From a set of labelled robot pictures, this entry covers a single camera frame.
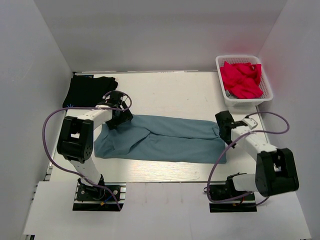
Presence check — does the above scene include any teal blue t-shirt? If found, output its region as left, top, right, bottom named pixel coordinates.
left=94, top=115, right=227, bottom=164

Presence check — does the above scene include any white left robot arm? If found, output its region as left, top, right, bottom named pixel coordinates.
left=57, top=90, right=133, bottom=200

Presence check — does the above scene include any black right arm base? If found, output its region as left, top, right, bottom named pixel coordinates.
left=209, top=183, right=257, bottom=213

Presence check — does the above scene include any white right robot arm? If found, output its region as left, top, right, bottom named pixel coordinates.
left=215, top=110, right=300, bottom=200

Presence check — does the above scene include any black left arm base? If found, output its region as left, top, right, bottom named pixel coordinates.
left=72, top=178, right=126, bottom=212

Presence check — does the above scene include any white plastic basket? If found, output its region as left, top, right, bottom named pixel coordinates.
left=215, top=55, right=273, bottom=108

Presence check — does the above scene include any folded black t-shirt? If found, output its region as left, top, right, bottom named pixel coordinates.
left=62, top=75, right=118, bottom=108

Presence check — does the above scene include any crumpled red t-shirt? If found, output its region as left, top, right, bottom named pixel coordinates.
left=219, top=62, right=264, bottom=99

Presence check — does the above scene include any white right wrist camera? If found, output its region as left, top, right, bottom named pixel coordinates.
left=242, top=117, right=259, bottom=130

